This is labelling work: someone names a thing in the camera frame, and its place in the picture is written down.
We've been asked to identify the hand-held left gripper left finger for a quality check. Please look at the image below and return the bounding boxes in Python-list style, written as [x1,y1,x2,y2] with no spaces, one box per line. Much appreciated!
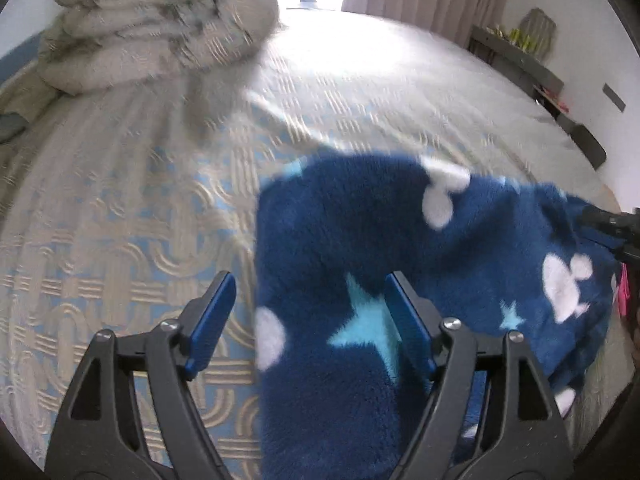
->
[44,271,237,480]

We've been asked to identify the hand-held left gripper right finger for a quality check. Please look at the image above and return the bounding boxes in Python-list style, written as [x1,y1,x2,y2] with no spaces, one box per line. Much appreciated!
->
[384,271,576,480]

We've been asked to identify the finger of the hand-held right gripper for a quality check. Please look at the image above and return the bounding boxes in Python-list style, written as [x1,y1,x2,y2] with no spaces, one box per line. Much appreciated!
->
[579,207,640,264]

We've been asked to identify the navy fleece star-print pants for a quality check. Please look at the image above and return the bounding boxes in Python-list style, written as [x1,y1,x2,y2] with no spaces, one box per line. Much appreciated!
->
[254,152,621,480]

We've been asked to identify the pink object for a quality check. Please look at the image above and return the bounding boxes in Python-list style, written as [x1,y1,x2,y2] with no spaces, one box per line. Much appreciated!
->
[618,265,630,318]

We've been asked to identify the bed with patterned cover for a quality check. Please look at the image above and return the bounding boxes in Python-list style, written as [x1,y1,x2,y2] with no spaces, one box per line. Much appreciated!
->
[0,7,623,480]

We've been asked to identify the grey bag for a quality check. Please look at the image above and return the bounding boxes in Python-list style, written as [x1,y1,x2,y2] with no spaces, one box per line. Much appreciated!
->
[517,7,558,56]

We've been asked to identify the folded beige comforter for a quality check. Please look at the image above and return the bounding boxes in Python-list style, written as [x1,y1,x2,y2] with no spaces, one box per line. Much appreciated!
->
[37,0,281,96]

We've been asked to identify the dark wall switch plate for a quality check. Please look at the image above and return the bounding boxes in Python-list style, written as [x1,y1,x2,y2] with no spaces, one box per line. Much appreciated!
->
[602,83,627,112]

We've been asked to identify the grey wall shelf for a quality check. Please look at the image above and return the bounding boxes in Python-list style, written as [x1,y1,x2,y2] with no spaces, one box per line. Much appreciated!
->
[469,25,566,103]

